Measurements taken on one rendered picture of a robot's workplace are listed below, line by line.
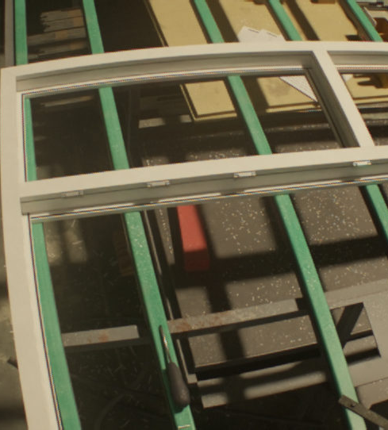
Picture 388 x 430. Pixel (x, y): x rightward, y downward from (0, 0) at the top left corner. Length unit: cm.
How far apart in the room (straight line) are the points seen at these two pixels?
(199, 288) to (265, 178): 35
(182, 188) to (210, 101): 63
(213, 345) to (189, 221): 35
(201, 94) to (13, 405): 115
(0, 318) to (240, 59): 119
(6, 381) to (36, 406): 109
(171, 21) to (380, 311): 137
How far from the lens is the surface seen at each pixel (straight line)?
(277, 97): 240
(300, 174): 183
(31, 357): 148
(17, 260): 161
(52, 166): 304
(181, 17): 269
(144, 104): 278
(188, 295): 197
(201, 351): 189
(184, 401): 148
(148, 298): 163
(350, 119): 195
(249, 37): 262
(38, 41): 311
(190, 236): 202
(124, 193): 174
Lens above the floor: 223
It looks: 51 degrees down
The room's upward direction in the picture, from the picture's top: 5 degrees clockwise
